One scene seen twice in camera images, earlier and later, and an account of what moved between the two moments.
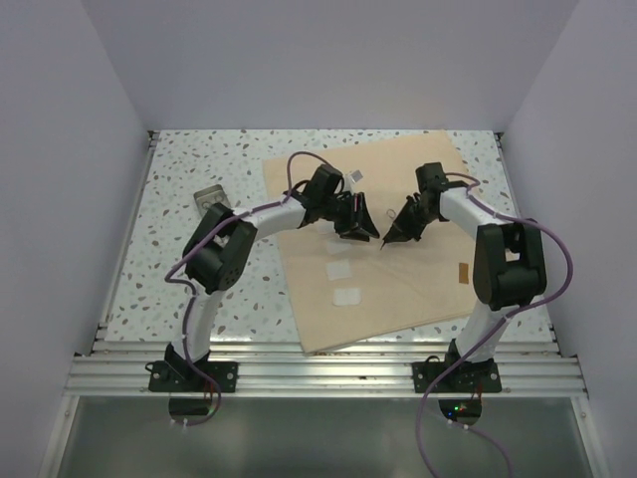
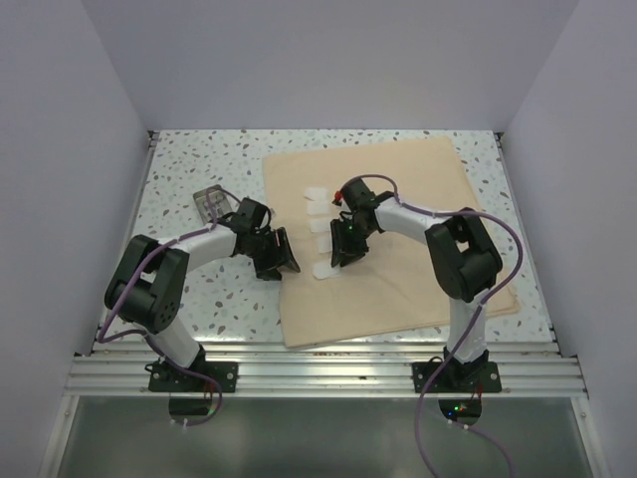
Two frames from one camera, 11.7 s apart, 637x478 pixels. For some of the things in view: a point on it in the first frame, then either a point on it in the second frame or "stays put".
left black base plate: (183, 376) stays put
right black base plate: (467, 376) stays put
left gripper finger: (349, 223) to (267, 258)
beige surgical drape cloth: (347, 290) stays put
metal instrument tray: (211, 195) stays put
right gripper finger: (416, 230) to (354, 249)
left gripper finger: (366, 224) to (286, 258)
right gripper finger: (404, 221) to (337, 235)
